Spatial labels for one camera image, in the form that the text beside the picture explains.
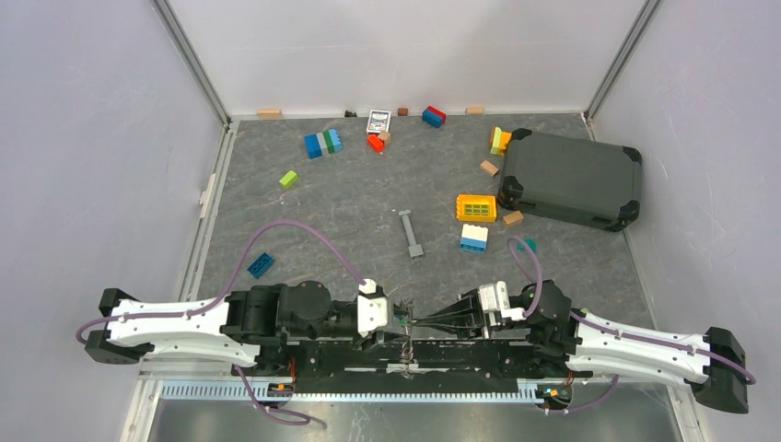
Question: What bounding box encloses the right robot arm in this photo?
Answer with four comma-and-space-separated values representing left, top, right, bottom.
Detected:
411, 280, 756, 414

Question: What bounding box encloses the lime green block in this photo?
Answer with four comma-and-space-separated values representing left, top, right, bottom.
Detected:
279, 170, 298, 190

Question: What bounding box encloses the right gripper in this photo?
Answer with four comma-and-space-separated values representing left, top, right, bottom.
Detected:
412, 287, 530, 340

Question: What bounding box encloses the playing card box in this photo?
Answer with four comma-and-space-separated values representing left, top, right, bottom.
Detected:
366, 110, 392, 134

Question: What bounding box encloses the red orange brick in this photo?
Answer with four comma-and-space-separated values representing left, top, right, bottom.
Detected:
367, 134, 385, 153

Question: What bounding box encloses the grey toy axle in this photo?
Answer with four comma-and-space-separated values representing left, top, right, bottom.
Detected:
399, 210, 425, 261

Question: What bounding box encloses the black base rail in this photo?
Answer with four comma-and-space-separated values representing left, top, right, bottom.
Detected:
241, 339, 573, 394

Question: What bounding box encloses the teal small block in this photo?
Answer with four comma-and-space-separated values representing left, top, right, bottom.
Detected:
517, 238, 537, 253

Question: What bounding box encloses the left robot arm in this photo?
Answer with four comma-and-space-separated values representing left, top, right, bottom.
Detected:
79, 281, 407, 376

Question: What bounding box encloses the tan wooden block at wall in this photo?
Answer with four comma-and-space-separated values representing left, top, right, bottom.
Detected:
256, 109, 283, 120

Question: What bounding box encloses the tan wooden block near case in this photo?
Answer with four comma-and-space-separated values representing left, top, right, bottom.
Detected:
480, 160, 500, 177

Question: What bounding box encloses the dark blue flat brick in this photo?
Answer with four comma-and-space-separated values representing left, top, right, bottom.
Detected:
247, 252, 274, 279

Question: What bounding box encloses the orange green brown brick stack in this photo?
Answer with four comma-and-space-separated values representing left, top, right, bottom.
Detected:
489, 126, 512, 156

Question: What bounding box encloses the yellow window brick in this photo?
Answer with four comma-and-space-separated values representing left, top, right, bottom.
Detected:
455, 194, 497, 223

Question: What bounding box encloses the dark grey hard case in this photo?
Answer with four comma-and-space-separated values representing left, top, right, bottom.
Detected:
496, 128, 643, 232

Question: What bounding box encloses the green key tag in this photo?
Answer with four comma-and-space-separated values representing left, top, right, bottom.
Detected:
393, 309, 409, 324

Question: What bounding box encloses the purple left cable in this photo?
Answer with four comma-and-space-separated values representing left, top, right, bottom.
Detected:
76, 219, 367, 426

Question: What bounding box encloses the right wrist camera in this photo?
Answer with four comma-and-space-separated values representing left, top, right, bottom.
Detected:
477, 281, 525, 327

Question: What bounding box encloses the white and blue brick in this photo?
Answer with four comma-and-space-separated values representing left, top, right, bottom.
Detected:
459, 224, 489, 253

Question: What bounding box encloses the blue grey green brick stack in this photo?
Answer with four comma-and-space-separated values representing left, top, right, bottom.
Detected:
304, 129, 343, 159

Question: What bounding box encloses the red and blue brick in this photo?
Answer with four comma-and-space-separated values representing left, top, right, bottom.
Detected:
421, 106, 447, 128

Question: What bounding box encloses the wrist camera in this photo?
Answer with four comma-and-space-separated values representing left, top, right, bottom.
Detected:
356, 278, 392, 337
477, 281, 525, 327

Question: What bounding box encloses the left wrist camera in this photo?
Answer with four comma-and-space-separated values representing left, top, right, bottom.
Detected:
356, 278, 392, 337

